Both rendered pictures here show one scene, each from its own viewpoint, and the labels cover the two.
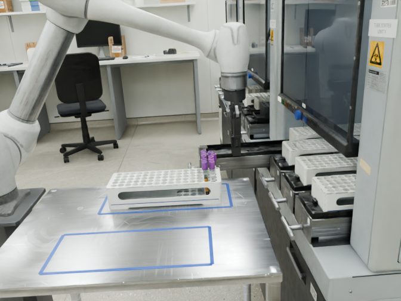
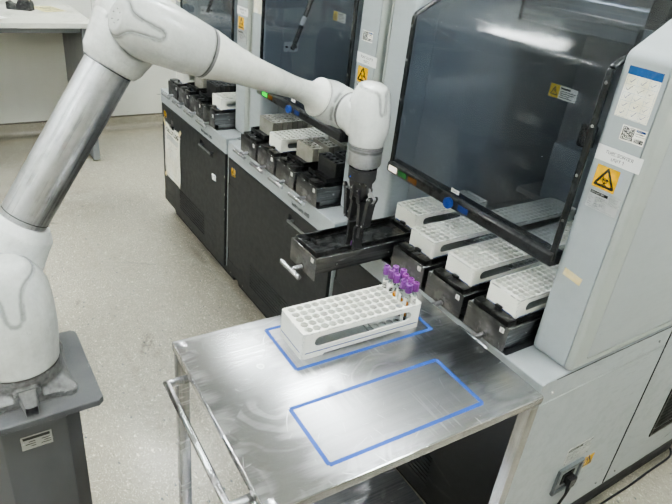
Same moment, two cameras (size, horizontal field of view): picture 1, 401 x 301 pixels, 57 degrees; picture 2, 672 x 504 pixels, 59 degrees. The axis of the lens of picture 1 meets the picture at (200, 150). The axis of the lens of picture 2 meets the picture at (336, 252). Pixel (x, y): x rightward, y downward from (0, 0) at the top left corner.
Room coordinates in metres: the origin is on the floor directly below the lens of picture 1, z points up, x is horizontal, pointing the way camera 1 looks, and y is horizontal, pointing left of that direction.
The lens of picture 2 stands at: (0.06, 0.74, 1.59)
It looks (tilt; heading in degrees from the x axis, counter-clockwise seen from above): 29 degrees down; 326
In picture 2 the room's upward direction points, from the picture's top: 7 degrees clockwise
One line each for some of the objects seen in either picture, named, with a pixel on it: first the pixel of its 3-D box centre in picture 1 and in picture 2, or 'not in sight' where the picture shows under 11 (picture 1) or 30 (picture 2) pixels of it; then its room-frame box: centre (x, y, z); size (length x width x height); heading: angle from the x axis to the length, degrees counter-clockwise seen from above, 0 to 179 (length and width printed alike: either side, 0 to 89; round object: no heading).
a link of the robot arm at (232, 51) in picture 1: (233, 46); (366, 112); (1.27, -0.13, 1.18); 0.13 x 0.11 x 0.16; 3
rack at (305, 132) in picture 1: (332, 137); (441, 210); (1.31, -0.49, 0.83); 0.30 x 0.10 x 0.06; 92
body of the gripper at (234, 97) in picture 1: (234, 101); (361, 181); (1.25, -0.13, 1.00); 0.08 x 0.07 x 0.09; 2
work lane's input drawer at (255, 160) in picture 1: (283, 153); (394, 235); (1.30, -0.31, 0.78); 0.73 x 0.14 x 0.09; 92
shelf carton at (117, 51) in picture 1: (117, 46); not in sight; (4.62, 0.92, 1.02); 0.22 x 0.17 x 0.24; 2
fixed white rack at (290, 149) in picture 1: (329, 151); (459, 235); (1.15, -0.43, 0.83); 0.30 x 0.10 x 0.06; 92
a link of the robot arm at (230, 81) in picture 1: (234, 80); (364, 155); (1.25, -0.13, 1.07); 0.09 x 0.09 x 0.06
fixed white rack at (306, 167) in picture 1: (348, 169); (497, 260); (1.00, -0.43, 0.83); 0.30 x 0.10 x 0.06; 92
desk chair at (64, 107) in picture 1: (82, 104); not in sight; (3.71, 1.17, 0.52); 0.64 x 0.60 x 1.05; 22
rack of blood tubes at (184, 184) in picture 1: (166, 187); (352, 317); (0.91, 0.10, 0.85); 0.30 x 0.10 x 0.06; 90
